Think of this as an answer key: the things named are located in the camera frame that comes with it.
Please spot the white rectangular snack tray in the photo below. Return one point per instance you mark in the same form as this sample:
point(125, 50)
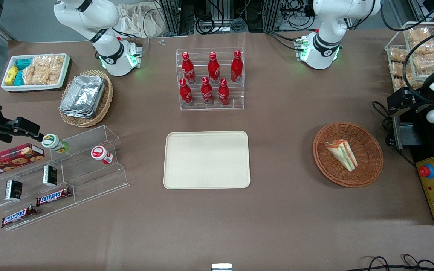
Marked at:
point(32, 87)

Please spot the oval tan wicker basket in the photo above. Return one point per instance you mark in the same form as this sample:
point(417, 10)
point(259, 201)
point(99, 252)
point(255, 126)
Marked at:
point(106, 101)

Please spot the small black white box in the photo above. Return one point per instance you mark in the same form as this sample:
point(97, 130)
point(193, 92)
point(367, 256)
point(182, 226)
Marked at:
point(50, 175)
point(13, 190)

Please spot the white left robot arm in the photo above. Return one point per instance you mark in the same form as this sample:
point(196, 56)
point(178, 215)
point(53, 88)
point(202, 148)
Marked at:
point(324, 22)

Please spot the triangle sandwich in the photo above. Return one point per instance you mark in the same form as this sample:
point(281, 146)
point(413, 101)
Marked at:
point(343, 155)

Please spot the small white connector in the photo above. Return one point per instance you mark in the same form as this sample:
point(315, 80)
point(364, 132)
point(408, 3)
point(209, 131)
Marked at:
point(161, 42)

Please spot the red lid cup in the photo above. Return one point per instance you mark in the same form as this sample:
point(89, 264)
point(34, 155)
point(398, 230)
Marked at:
point(100, 153)

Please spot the clear fried snack bag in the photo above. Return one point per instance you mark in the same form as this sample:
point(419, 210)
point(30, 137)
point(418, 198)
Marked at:
point(418, 34)
point(428, 63)
point(401, 83)
point(398, 69)
point(398, 55)
point(428, 47)

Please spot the aluminium frame post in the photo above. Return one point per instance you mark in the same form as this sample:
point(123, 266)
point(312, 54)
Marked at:
point(171, 17)
point(271, 15)

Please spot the crumpled white plastic bag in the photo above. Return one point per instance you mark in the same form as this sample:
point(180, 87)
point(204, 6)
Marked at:
point(138, 20)

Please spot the red emergency stop button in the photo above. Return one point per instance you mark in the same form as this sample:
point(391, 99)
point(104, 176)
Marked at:
point(426, 171)

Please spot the beige plastic tray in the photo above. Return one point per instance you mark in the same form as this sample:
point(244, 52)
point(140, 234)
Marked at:
point(206, 160)

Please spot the clear acrylic bottle rack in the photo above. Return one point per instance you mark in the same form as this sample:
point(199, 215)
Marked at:
point(236, 103)

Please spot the yellow snack packet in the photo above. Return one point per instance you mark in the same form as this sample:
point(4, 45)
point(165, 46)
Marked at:
point(11, 75)

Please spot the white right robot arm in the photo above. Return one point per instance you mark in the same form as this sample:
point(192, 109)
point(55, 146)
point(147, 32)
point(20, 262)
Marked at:
point(89, 15)

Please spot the teal snack packet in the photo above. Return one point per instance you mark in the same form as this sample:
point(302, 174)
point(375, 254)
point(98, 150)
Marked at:
point(19, 78)
point(24, 63)

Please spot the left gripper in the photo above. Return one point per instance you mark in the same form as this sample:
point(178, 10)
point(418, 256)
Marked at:
point(413, 97)

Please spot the green lid sunflower cup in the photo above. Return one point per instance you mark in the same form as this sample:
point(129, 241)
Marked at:
point(53, 142)

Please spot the clear acrylic stepped shelf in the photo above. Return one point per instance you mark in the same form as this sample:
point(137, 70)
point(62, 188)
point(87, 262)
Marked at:
point(96, 177)

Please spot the red tartan cookie box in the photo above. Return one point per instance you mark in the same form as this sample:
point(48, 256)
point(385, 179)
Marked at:
point(9, 160)

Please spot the aluminium foil tray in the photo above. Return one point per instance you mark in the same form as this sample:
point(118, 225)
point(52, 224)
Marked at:
point(83, 94)

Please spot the round brown wicker basket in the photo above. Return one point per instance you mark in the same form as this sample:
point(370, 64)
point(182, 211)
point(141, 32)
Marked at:
point(367, 165)

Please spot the clear rice cracker bag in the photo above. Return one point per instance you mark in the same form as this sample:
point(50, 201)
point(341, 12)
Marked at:
point(40, 76)
point(49, 62)

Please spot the red cola bottle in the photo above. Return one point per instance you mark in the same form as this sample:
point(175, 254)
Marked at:
point(186, 94)
point(213, 69)
point(223, 94)
point(207, 92)
point(188, 69)
point(236, 67)

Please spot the Snickers chocolate bar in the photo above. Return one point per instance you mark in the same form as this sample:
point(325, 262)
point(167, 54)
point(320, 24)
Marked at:
point(54, 196)
point(18, 217)

